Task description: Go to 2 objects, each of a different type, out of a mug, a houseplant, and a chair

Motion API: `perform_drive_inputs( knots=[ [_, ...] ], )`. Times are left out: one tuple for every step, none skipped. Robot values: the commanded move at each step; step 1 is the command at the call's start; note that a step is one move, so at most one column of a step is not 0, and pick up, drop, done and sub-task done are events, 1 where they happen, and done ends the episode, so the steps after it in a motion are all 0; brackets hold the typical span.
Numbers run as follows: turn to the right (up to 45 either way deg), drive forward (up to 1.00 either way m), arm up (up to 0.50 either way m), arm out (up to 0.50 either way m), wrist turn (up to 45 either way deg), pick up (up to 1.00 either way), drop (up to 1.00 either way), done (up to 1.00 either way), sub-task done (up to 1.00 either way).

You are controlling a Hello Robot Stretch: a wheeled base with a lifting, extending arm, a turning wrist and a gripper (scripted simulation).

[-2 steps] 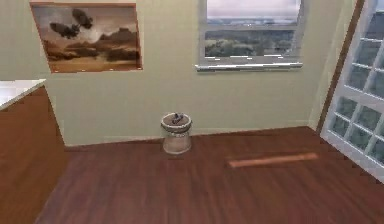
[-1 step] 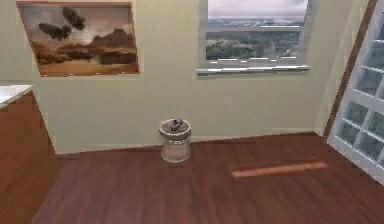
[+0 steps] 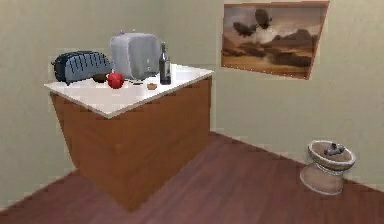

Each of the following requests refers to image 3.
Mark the red apple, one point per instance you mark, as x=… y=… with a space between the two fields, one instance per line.
x=115 y=80

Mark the grey box-shaped appliance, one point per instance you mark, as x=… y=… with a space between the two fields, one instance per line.
x=135 y=55

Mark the beige round bin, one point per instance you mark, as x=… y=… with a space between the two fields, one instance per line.
x=328 y=168

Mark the framed brown landscape picture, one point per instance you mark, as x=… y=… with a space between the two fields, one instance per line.
x=271 y=38

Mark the small tan object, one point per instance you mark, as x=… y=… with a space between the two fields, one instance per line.
x=152 y=86

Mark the dark brown round object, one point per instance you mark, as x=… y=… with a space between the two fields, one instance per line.
x=99 y=78

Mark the black and grey toaster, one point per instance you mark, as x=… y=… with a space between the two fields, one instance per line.
x=78 y=66

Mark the grey crumpled object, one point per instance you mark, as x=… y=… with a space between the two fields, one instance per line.
x=334 y=149

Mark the brown cupboard with white top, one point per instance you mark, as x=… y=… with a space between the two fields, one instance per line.
x=140 y=140

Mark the dark glass bottle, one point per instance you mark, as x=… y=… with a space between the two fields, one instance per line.
x=164 y=66

